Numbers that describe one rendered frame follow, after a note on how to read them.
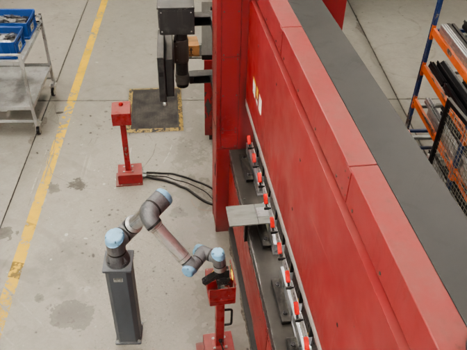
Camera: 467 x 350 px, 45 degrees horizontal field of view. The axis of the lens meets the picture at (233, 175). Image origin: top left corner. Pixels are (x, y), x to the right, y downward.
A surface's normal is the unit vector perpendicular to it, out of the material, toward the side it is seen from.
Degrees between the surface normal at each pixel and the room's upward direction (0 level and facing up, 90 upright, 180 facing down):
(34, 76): 1
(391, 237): 0
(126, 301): 90
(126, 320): 90
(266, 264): 0
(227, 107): 90
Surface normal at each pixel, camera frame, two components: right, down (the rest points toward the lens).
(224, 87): 0.14, 0.63
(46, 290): 0.02, -0.77
